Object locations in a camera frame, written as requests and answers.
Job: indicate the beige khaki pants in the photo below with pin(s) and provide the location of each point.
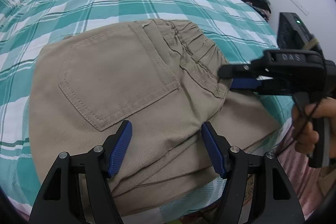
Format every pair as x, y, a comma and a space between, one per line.
161, 75

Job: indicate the pink dotted pajama trousers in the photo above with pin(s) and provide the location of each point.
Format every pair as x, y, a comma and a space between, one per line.
311, 185

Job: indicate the white wall switch plate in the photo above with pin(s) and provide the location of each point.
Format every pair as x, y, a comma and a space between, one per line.
301, 7

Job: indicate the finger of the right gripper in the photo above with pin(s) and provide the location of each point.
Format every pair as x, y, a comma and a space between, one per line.
240, 71
245, 83

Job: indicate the teal white plaid bedsheet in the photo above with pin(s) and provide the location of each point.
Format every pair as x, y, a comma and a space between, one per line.
28, 25

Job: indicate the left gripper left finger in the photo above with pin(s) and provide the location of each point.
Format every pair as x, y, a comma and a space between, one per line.
75, 177

